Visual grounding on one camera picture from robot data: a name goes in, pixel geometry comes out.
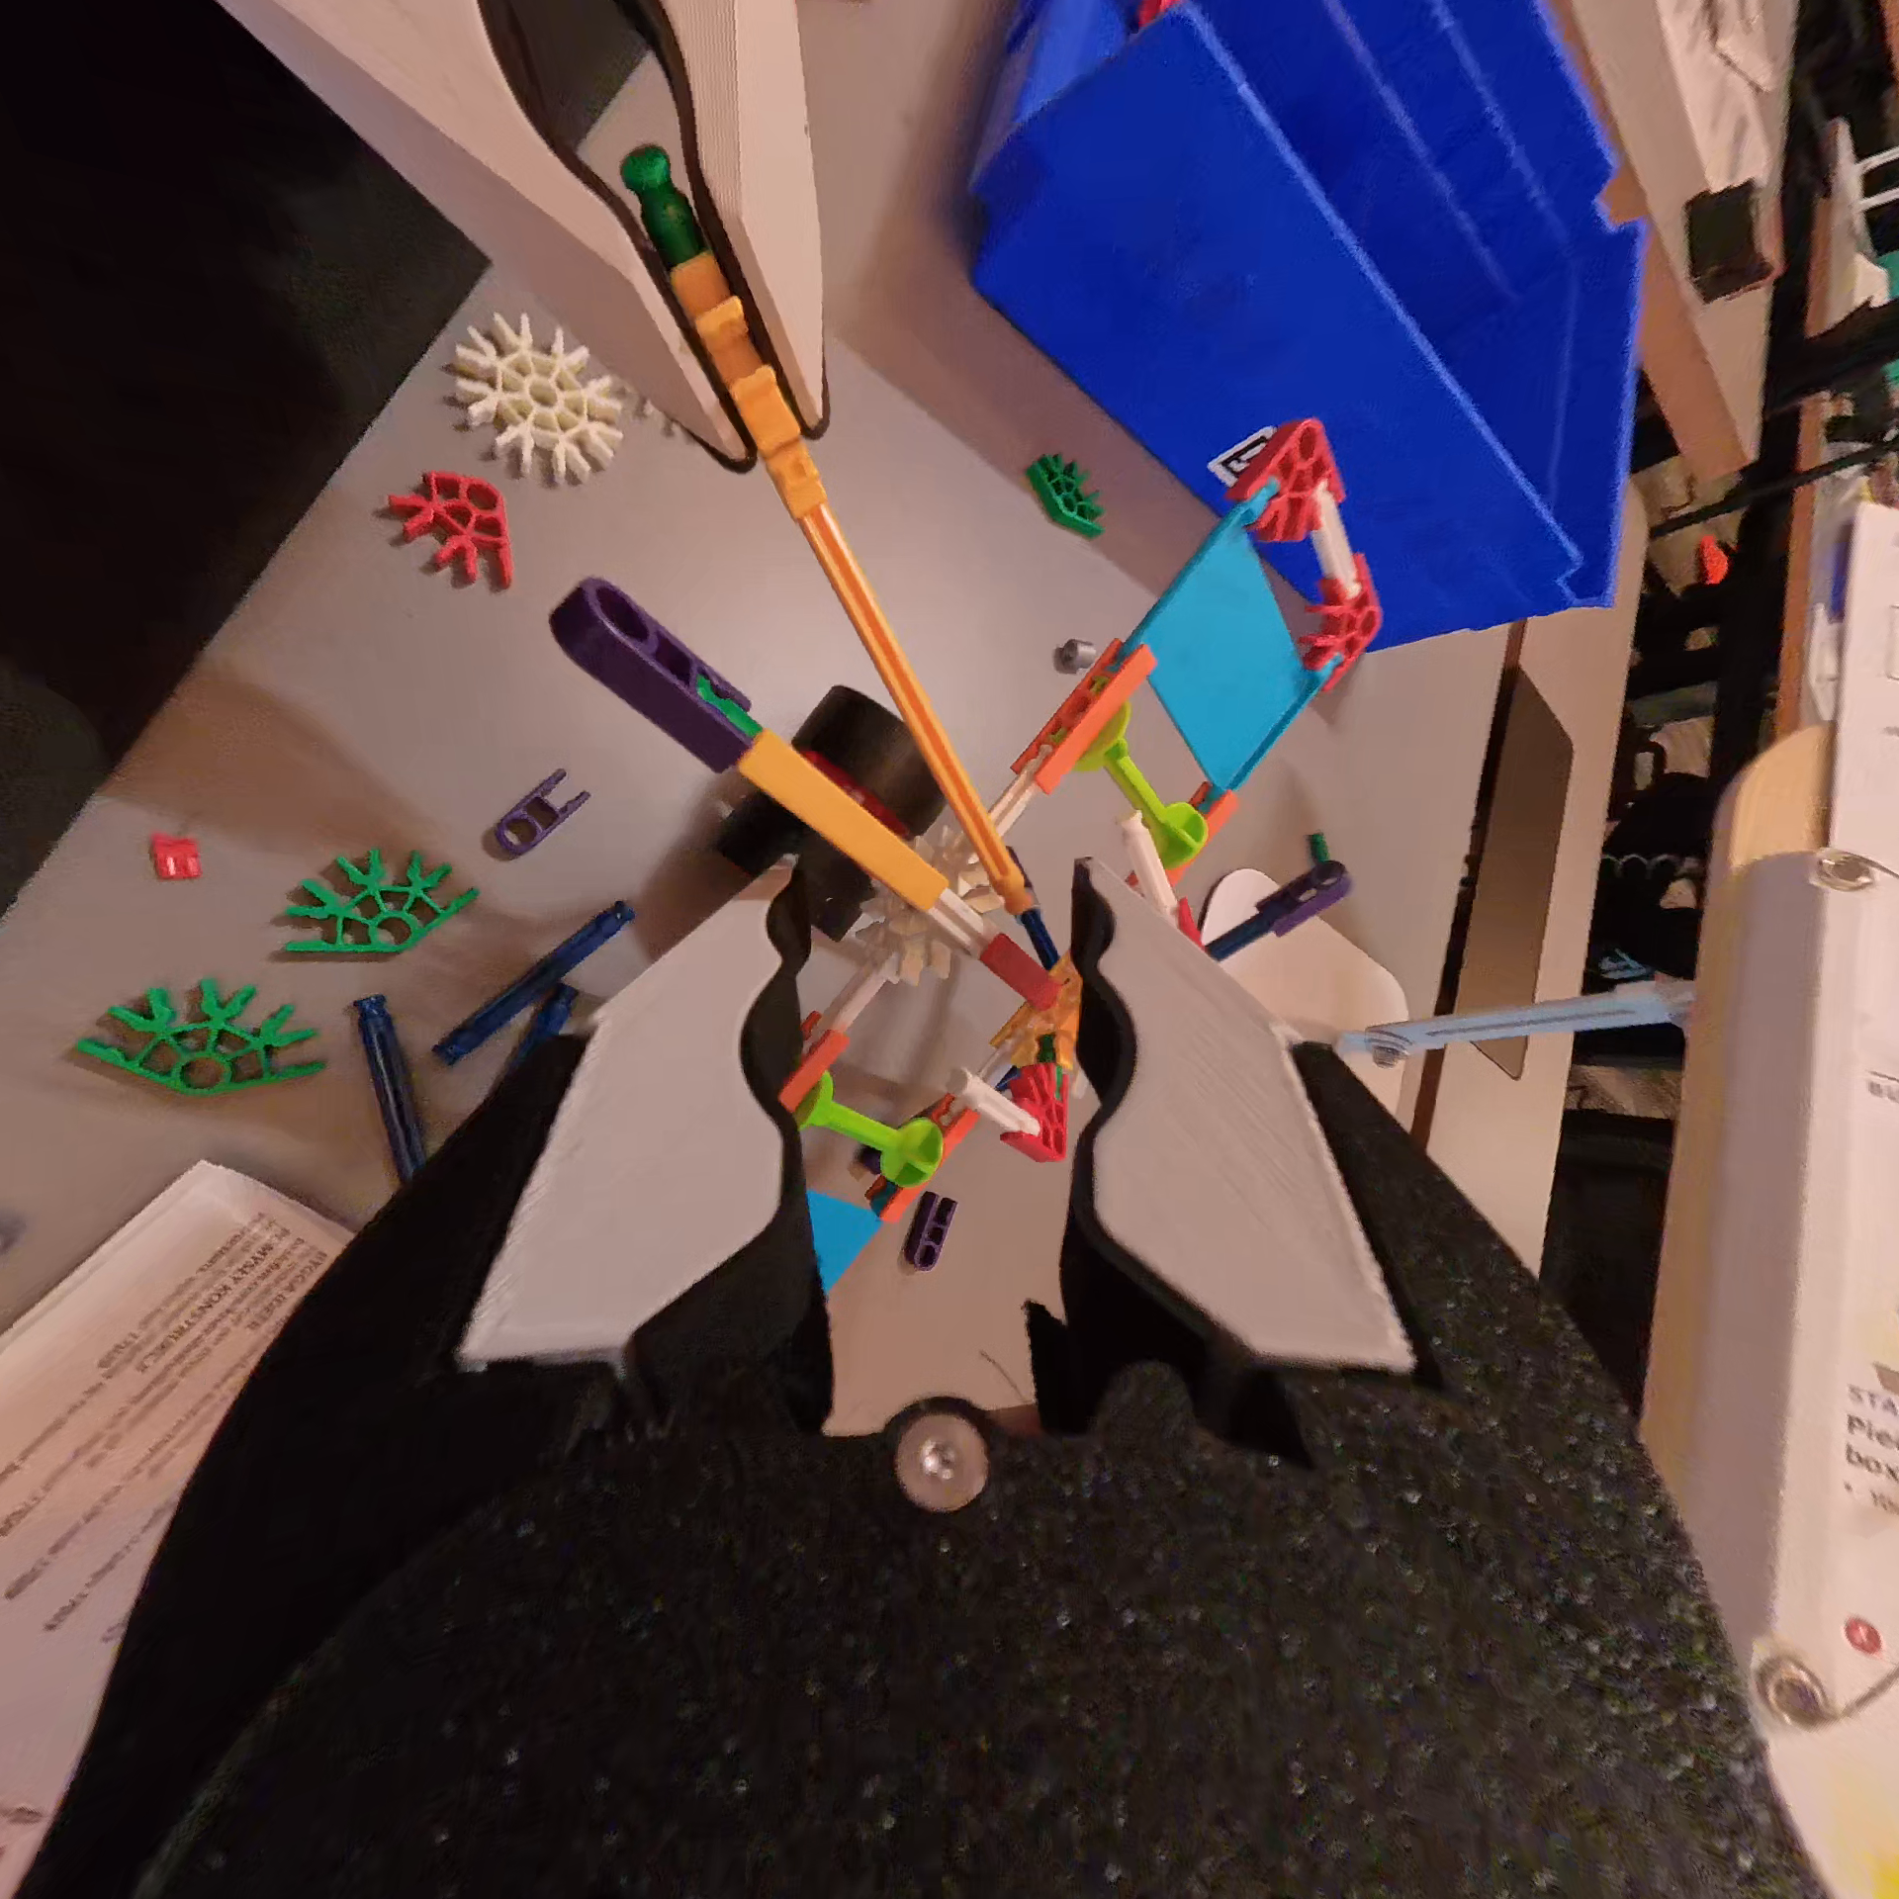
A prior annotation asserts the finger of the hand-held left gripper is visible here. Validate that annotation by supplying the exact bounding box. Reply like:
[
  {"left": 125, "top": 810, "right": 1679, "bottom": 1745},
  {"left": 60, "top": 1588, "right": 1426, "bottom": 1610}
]
[
  {"left": 222, "top": 0, "right": 751, "bottom": 474},
  {"left": 644, "top": 0, "right": 828, "bottom": 438}
]

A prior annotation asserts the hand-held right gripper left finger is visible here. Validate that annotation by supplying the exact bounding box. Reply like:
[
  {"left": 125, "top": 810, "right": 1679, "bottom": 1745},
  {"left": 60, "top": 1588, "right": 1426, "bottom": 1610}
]
[{"left": 457, "top": 875, "right": 826, "bottom": 1368}]

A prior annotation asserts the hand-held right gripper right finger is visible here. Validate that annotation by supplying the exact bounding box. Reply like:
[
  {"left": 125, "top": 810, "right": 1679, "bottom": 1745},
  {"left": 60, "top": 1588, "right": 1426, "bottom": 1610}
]
[{"left": 1067, "top": 860, "right": 1416, "bottom": 1368}]

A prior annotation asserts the orange rod with green tip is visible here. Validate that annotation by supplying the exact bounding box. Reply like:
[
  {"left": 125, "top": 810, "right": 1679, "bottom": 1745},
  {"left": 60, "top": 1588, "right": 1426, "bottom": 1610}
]
[{"left": 619, "top": 143, "right": 1037, "bottom": 917}]

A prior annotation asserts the colourful construction toy model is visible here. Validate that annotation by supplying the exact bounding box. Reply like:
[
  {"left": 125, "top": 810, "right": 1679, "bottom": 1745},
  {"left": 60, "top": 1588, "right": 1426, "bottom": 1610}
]
[{"left": 549, "top": 417, "right": 1386, "bottom": 1292}]

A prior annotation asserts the dark blue plastic rod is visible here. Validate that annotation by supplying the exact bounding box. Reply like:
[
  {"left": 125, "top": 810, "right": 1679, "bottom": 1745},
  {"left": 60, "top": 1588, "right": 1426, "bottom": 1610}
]
[
  {"left": 353, "top": 995, "right": 432, "bottom": 1184},
  {"left": 433, "top": 901, "right": 638, "bottom": 1066},
  {"left": 503, "top": 978, "right": 584, "bottom": 1074}
]

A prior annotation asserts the large green fan connector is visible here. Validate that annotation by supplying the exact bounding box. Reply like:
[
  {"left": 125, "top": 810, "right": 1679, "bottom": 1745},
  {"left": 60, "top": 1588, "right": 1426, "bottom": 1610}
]
[
  {"left": 283, "top": 848, "right": 480, "bottom": 956},
  {"left": 76, "top": 978, "right": 328, "bottom": 1101}
]

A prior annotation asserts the black dotted rubber mat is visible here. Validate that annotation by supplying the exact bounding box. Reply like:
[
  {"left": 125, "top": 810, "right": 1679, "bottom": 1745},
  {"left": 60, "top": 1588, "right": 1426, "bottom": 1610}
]
[{"left": 0, "top": 0, "right": 495, "bottom": 921}]

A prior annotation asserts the blue plastic bin with tag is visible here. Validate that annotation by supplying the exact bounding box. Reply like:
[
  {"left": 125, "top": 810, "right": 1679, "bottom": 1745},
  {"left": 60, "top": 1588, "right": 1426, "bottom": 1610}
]
[{"left": 967, "top": 0, "right": 1652, "bottom": 658}]

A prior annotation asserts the red fan connector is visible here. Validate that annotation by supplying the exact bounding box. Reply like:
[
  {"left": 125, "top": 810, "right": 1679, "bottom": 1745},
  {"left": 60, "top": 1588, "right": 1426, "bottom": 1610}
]
[{"left": 388, "top": 473, "right": 515, "bottom": 591}]

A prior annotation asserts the white document stand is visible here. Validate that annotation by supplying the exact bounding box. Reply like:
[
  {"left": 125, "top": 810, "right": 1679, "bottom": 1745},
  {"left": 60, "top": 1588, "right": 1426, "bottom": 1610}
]
[{"left": 1199, "top": 503, "right": 1899, "bottom": 1739}]

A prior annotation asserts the building ideas booklet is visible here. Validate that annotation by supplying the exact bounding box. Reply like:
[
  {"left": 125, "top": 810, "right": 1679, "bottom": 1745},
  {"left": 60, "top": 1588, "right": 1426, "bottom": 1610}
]
[{"left": 0, "top": 1162, "right": 361, "bottom": 1899}]

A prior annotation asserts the table cable hatch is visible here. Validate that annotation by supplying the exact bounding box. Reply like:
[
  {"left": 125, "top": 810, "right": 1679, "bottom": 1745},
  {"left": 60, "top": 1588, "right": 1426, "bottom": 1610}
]
[{"left": 1442, "top": 660, "right": 1578, "bottom": 1084}]

